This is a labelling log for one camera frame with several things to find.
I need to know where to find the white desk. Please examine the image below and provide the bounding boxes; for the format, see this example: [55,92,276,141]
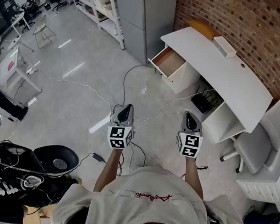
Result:
[146,22,280,151]

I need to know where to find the tall grey cabinet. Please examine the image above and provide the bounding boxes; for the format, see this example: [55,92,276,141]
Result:
[100,0,178,68]

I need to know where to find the thick white floor cable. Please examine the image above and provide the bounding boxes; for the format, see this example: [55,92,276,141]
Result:
[133,79,214,133]

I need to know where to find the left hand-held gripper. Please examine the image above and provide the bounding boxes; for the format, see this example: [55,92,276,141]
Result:
[105,101,139,152]

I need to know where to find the black power adapter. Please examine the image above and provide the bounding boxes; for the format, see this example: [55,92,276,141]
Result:
[92,153,107,162]

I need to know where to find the person's right forearm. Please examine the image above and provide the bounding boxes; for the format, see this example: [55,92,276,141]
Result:
[178,156,210,200]

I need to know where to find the person's beige t-shirt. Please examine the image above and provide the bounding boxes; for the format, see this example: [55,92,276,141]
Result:
[52,152,254,224]

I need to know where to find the grey floor cable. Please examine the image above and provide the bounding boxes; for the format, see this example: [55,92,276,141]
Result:
[119,62,160,111]

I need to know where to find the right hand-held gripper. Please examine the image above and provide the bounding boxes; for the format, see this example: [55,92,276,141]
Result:
[174,110,207,159]

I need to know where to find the white office chair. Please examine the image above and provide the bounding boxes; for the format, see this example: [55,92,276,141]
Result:
[219,90,280,180]

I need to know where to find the black round stool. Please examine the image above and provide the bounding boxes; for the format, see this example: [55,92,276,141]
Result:
[31,141,82,178]

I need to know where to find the black router box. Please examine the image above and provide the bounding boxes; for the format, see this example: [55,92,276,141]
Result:
[189,89,224,116]

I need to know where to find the person's left forearm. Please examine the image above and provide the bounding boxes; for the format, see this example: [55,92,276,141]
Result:
[93,144,125,196]

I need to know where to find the white shelf rack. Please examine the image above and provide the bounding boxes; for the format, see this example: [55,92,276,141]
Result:
[52,0,133,51]

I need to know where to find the white rectangular box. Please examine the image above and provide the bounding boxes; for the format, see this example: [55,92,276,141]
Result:
[210,35,239,60]

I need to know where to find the thin white floor cable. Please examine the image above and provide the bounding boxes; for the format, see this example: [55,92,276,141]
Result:
[31,67,117,113]

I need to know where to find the white square table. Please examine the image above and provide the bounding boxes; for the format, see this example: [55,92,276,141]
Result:
[0,43,48,94]

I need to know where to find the orange cushion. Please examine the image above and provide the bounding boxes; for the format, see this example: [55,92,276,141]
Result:
[184,18,221,42]

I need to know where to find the wooden drawer with white front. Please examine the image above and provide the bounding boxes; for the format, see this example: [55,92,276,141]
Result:
[145,43,189,83]

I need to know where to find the wire frame chair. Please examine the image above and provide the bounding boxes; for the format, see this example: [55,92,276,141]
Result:
[31,13,60,51]

